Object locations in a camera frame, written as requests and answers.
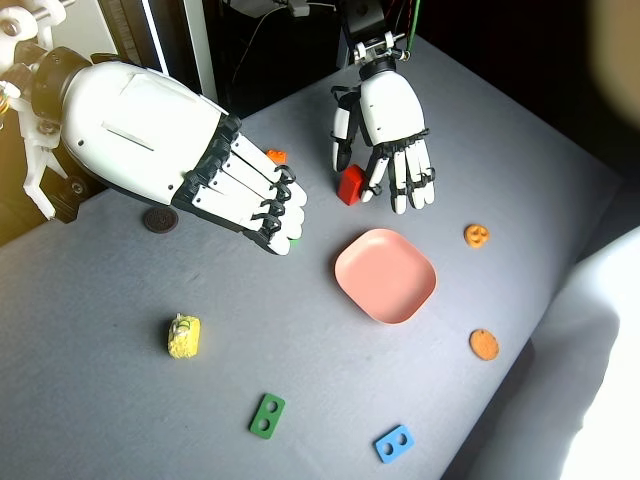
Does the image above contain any grey table cloth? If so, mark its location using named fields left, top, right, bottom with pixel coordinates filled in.
left=0, top=34, right=624, bottom=480

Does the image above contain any orange-brown round cookie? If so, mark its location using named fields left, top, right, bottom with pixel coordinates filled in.
left=468, top=328, right=501, bottom=361

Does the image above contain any red rectangular block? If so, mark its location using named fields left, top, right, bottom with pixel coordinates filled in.
left=337, top=164, right=370, bottom=206

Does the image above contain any white frame post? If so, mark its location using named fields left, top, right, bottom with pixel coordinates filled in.
left=180, top=0, right=220, bottom=104

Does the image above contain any pink square tray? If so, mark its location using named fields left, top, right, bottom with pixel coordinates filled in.
left=333, top=228, right=438, bottom=326

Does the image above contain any orange toy pretzel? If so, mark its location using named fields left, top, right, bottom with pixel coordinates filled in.
left=463, top=223, right=491, bottom=249

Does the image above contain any green cable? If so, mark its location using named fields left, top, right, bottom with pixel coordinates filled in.
left=405, top=0, right=421, bottom=59

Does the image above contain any green two-hole brick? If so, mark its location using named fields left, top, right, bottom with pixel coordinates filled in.
left=248, top=392, right=287, bottom=441

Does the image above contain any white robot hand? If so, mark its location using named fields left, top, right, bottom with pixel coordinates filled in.
left=57, top=60, right=309, bottom=256
left=329, top=67, right=437, bottom=216

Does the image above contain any yellow toy corn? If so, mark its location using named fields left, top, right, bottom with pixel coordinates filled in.
left=166, top=313, right=203, bottom=360

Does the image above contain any dark chocolate round cookie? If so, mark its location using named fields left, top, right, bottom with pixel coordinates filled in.
left=142, top=207, right=179, bottom=233

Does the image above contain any blue two-hole brick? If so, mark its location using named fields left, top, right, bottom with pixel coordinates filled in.
left=373, top=424, right=416, bottom=464

